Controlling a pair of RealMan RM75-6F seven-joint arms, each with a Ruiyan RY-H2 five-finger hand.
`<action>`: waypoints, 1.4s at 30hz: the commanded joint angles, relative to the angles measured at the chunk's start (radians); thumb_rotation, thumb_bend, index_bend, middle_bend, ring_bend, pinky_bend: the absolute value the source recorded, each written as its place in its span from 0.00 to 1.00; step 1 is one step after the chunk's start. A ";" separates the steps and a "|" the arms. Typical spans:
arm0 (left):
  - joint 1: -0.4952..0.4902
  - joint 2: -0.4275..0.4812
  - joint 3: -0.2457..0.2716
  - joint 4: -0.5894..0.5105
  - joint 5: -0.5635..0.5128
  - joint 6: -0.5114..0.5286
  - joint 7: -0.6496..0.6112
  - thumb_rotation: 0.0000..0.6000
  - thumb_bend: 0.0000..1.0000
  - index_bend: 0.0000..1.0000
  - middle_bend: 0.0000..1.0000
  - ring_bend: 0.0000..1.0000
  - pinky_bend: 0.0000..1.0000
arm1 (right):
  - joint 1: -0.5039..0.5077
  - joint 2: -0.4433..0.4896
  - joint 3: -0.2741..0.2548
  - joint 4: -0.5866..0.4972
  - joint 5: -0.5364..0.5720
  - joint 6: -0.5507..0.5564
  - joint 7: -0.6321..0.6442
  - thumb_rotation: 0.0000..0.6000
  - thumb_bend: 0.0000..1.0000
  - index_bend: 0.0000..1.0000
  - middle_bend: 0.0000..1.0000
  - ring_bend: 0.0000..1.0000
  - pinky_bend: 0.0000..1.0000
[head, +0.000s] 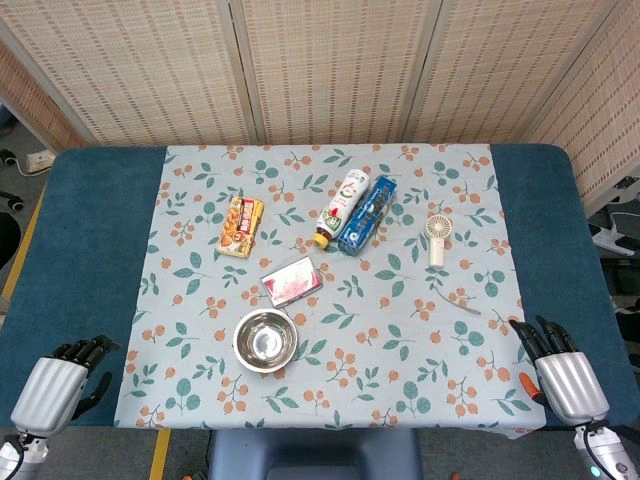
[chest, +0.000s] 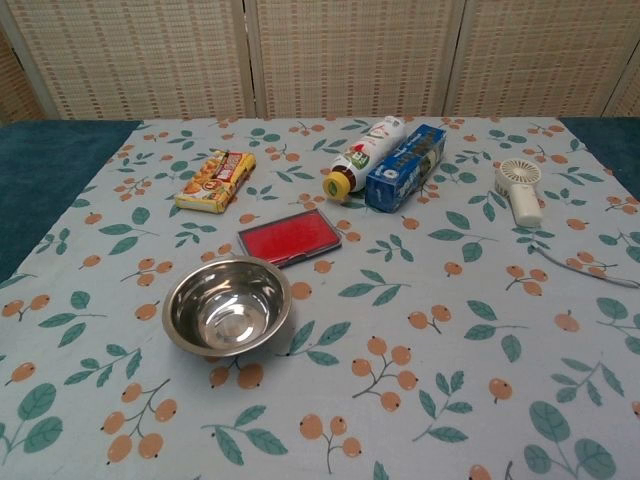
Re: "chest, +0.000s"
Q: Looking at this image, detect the thin grey cord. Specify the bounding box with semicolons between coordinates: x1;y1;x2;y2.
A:
533;244;640;290

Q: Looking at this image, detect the white handheld fan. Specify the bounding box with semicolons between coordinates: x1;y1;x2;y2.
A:
494;157;545;227

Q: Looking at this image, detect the white bottle yellow cap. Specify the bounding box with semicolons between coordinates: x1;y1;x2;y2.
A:
322;115;405;202

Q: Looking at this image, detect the woven bamboo screen panel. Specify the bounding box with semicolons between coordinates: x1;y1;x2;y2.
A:
448;0;640;120
248;0;472;121
2;0;257;122
610;64;640;119
0;29;47;124

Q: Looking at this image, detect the long blue carton box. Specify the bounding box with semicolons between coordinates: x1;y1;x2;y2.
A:
364;123;448;212

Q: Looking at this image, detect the stainless steel bowl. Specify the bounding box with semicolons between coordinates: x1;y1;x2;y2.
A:
163;255;293;357

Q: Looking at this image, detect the yellow curry box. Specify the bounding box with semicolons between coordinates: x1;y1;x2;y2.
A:
174;149;257;215

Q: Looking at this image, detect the floral tablecloth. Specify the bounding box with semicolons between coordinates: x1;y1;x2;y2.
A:
0;117;640;480

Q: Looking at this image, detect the pink white packet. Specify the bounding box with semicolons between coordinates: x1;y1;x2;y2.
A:
236;209;347;270

